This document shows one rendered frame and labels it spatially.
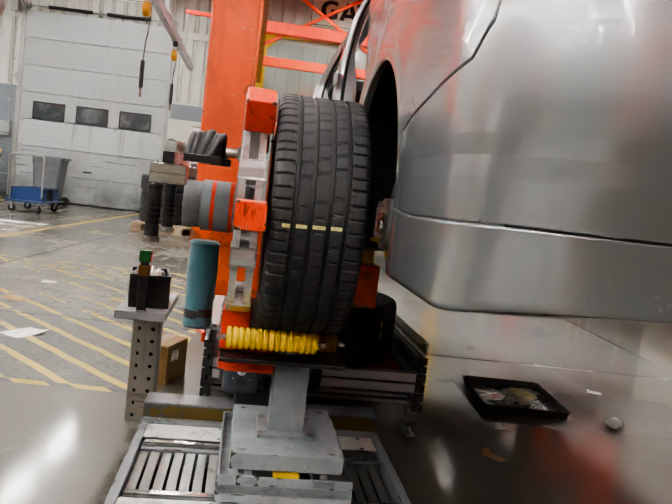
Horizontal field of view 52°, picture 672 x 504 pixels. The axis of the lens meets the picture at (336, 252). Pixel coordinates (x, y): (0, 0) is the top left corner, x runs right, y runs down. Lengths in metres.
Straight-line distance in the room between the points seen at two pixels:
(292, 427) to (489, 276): 1.03
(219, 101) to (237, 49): 0.19
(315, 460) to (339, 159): 0.79
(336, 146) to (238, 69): 0.83
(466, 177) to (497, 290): 0.19
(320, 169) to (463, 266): 0.59
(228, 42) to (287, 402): 1.22
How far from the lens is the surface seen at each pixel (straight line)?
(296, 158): 1.65
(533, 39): 1.12
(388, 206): 1.97
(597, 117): 1.08
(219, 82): 2.44
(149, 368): 2.66
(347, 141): 1.71
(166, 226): 2.12
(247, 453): 1.89
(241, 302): 1.84
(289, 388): 1.99
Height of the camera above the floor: 0.93
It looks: 5 degrees down
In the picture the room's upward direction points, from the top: 7 degrees clockwise
